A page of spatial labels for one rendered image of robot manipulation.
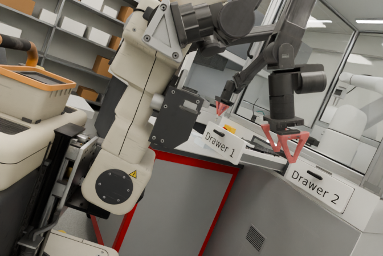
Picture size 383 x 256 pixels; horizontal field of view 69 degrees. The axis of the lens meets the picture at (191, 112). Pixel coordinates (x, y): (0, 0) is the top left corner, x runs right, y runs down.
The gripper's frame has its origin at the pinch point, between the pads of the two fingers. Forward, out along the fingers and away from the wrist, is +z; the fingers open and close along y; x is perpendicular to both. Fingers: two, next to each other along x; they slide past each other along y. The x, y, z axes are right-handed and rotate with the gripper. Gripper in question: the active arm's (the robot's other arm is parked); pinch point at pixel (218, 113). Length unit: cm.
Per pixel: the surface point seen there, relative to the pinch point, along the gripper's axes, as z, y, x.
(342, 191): 6, -73, -5
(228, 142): 7.7, -30.3, 20.1
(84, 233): 96, 29, 37
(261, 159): 9.7, -40.4, 5.6
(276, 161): 8.4, -42.0, -4.9
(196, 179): 34.4, -14.9, 12.9
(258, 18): -76, 45, -50
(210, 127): 6.2, -13.8, 17.3
